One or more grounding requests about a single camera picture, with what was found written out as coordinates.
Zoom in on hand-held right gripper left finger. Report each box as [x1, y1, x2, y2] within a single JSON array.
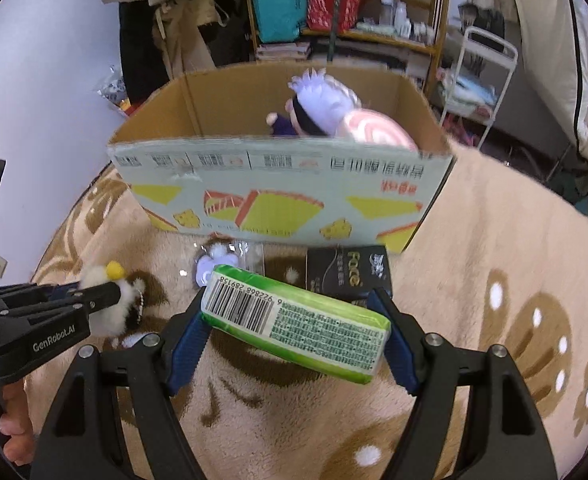
[[33, 300, 215, 480]]

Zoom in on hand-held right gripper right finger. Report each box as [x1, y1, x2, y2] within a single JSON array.
[[369, 287, 560, 480]]

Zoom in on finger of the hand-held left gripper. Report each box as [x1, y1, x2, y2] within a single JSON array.
[[0, 281, 121, 320], [0, 282, 82, 307]]

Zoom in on white fluffy plush keychain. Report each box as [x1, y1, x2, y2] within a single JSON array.
[[80, 260, 147, 336]]

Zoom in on green tissue pack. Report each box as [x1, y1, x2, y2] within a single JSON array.
[[200, 264, 392, 386]]

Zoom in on printed cardboard box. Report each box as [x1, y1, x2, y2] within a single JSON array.
[[106, 62, 459, 255]]

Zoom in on pink swirl roll plush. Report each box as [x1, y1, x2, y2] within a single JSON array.
[[336, 107, 420, 153]]

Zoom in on purple plush doll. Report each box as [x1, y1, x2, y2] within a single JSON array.
[[265, 67, 360, 138]]

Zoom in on person's left hand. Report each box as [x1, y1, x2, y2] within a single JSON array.
[[0, 379, 36, 467]]

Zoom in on small clear plastic bag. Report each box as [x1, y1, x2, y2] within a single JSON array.
[[196, 242, 265, 288]]

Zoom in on black tissue pack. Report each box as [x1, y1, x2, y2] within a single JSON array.
[[305, 245, 394, 306]]

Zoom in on beige floral blanket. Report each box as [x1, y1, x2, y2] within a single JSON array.
[[24, 145, 588, 480]]

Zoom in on crumpled plastic bag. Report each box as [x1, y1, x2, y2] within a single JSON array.
[[96, 65, 135, 116]]

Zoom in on black hanging garment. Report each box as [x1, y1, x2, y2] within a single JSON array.
[[118, 0, 170, 106]]

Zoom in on beige coat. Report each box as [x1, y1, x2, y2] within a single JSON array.
[[151, 0, 225, 78]]

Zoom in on white trolley cart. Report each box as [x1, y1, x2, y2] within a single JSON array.
[[436, 26, 519, 151]]

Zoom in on stack of books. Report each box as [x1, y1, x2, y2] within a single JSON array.
[[254, 41, 312, 63]]

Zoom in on wooden shelf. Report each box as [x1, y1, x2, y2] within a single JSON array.
[[241, 0, 455, 106]]

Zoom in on group of cosmetic bottles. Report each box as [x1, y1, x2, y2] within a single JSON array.
[[356, 0, 437, 43]]

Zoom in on teal bag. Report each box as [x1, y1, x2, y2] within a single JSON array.
[[248, 0, 309, 45]]

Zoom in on cream office chair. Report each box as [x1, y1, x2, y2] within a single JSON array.
[[504, 0, 588, 171]]

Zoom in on green pole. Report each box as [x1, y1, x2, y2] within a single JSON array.
[[326, 0, 347, 66]]

